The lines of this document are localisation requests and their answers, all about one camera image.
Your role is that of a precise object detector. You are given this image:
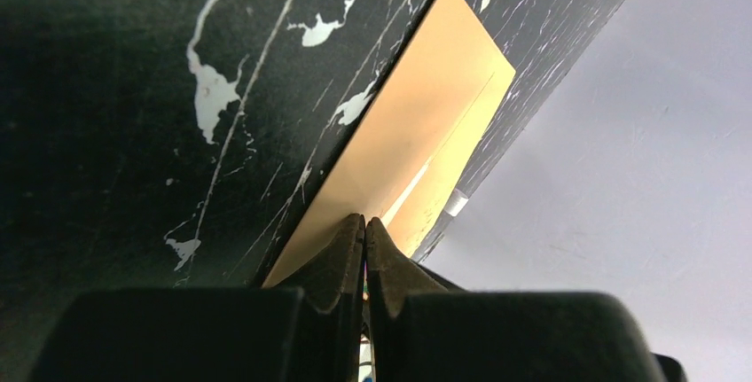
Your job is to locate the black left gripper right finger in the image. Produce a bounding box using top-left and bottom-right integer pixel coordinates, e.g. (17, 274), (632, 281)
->
(365, 219), (665, 381)

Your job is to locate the brown paper envelope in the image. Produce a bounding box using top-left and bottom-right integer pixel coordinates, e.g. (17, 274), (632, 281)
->
(264, 0), (515, 287)

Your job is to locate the white glue stick cap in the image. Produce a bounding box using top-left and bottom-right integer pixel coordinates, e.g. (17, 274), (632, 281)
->
(443, 189), (469, 217)

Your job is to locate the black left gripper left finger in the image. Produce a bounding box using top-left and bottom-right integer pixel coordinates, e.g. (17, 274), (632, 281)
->
(29, 214), (365, 381)

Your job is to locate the tan lined letter paper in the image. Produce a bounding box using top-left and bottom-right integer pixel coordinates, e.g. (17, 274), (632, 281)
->
(380, 156), (435, 227)

